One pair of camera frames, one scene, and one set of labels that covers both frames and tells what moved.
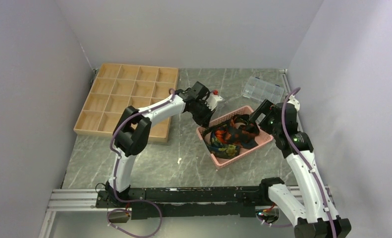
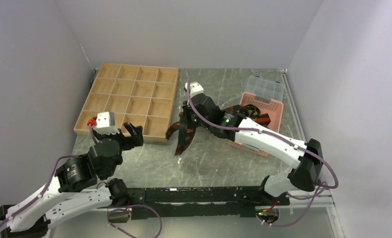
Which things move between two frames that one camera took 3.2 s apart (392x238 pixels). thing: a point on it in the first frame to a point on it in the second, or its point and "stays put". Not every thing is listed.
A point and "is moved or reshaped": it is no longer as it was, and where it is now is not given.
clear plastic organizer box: (259, 89) stays put
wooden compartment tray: (118, 86) stays put
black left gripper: (204, 122) to (130, 142)
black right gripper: (267, 108) to (187, 110)
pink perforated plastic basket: (263, 138) to (274, 109)
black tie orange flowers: (236, 131) is moved or reshaped
